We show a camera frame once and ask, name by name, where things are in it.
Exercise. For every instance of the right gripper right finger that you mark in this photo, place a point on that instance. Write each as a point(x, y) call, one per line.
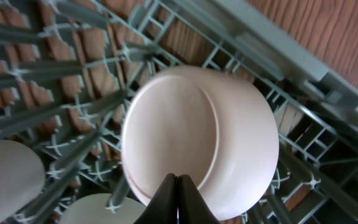
point(192, 209)

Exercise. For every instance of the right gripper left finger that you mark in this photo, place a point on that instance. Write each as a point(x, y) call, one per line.
point(162, 209)

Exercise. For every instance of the white plastic cup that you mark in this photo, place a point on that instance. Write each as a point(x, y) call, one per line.
point(91, 210)

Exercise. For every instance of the pink bowl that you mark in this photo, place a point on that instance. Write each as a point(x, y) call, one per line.
point(218, 129)

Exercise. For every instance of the white bowl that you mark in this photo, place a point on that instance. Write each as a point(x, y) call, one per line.
point(22, 177)

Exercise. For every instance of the grey dishwasher rack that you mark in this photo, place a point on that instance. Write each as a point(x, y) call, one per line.
point(70, 69)

